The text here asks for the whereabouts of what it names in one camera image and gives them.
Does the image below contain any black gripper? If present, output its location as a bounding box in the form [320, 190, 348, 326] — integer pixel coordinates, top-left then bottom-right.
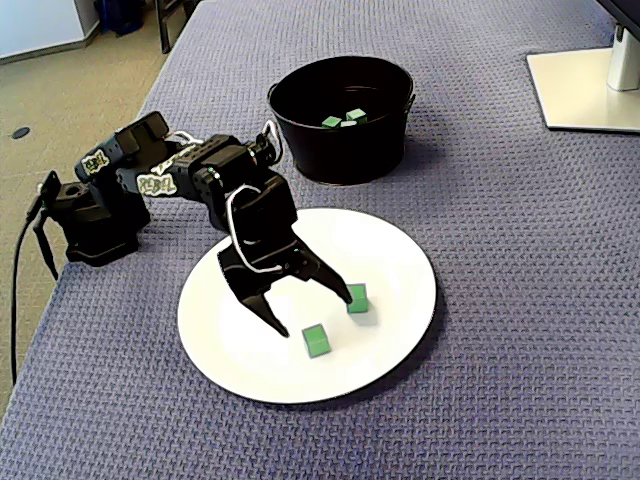
[217, 234, 354, 339]

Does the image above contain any white round plate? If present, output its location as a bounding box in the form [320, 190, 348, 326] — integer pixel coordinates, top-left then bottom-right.
[176, 207, 439, 405]

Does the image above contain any black metal bucket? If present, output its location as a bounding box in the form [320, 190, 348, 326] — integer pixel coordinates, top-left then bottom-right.
[267, 54, 417, 187]

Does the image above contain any blue woven table cloth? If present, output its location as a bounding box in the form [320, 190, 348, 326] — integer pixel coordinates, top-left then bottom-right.
[0, 0, 640, 480]

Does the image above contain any blue bin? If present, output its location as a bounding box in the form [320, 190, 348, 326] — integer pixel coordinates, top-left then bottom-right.
[94, 0, 146, 37]

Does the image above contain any white monitor stand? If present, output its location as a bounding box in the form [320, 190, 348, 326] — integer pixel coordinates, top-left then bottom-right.
[525, 0, 640, 134]

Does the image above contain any white servo wire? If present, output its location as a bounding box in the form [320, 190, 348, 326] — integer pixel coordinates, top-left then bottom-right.
[224, 183, 284, 274]

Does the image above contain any black robot data cable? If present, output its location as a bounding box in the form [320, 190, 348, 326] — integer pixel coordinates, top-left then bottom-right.
[32, 209, 60, 280]

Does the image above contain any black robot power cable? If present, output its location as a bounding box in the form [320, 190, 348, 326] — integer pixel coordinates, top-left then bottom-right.
[9, 170, 62, 387]

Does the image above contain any dark chair frame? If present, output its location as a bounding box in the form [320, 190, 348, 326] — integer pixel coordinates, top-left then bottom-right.
[153, 0, 201, 55]

